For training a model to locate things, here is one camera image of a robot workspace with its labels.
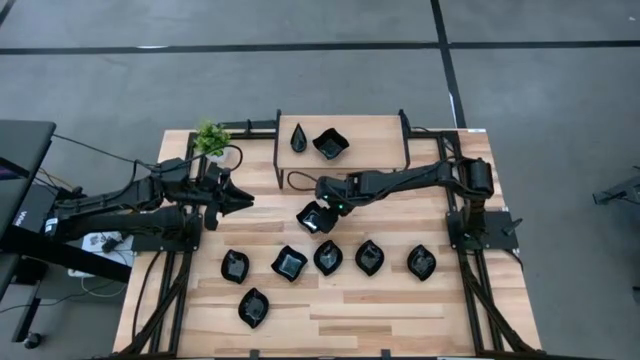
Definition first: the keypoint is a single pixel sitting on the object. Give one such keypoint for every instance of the white power strip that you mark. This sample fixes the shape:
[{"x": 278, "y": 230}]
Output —
[{"x": 80, "y": 273}]

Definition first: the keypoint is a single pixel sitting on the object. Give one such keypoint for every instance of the dark grey stand leg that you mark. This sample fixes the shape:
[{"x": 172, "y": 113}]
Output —
[{"x": 622, "y": 192}]

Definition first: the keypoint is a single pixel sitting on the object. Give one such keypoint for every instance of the black desk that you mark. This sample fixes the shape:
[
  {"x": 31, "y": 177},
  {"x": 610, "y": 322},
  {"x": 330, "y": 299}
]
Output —
[{"x": 25, "y": 150}]

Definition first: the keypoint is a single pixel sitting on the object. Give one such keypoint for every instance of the black teardrop mini plate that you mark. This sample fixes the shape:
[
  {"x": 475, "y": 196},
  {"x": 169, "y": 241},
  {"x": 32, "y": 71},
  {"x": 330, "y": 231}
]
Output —
[{"x": 299, "y": 142}]

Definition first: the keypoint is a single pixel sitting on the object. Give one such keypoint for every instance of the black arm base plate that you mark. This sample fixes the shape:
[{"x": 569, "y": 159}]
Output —
[
  {"x": 502, "y": 240},
  {"x": 150, "y": 246}
]

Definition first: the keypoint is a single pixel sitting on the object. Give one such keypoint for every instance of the green plant white pot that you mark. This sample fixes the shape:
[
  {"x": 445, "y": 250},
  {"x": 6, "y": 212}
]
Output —
[{"x": 212, "y": 139}]

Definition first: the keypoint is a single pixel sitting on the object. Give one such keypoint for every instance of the black computer case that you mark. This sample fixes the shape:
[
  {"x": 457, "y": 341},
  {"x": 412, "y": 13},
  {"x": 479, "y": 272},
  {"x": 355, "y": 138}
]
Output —
[{"x": 25, "y": 210}]

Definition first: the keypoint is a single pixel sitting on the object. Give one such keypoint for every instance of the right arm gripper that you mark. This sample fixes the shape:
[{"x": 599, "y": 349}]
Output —
[{"x": 337, "y": 190}]

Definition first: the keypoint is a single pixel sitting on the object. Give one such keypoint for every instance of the white printed sheet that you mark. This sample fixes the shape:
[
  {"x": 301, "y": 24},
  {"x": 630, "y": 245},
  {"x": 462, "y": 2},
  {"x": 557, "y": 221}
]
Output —
[{"x": 95, "y": 247}]

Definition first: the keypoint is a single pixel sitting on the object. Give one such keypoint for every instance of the wooden riser black legs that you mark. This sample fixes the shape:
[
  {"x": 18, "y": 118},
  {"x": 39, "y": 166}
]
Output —
[{"x": 380, "y": 145}]

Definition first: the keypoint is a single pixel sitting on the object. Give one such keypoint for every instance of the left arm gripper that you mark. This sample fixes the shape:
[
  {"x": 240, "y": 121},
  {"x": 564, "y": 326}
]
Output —
[{"x": 212, "y": 195}]

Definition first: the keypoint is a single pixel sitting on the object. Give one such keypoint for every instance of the black caster wheel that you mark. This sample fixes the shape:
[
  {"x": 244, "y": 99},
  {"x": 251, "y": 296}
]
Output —
[{"x": 32, "y": 340}]

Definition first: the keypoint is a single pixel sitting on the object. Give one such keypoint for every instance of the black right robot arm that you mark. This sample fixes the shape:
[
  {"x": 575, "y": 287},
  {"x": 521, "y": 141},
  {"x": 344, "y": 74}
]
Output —
[{"x": 410, "y": 177}]

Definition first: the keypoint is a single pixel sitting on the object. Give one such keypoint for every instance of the black wavy square mini plate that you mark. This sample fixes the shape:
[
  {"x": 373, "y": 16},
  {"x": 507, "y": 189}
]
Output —
[
  {"x": 289, "y": 263},
  {"x": 330, "y": 145},
  {"x": 309, "y": 221}
]

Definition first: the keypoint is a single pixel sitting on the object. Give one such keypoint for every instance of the small black edge bracket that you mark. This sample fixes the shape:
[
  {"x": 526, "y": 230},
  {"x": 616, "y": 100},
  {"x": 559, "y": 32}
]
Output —
[
  {"x": 385, "y": 354},
  {"x": 253, "y": 354}
]

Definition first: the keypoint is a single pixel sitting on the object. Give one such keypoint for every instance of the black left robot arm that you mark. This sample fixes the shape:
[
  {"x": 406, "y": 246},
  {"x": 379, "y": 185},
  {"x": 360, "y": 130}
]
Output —
[{"x": 125, "y": 222}]

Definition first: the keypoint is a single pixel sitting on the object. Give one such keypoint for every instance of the black leaf mini plate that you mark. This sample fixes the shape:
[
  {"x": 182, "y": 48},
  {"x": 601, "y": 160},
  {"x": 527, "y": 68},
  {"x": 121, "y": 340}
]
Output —
[
  {"x": 253, "y": 307},
  {"x": 369, "y": 258},
  {"x": 421, "y": 263},
  {"x": 328, "y": 258},
  {"x": 235, "y": 266}
]

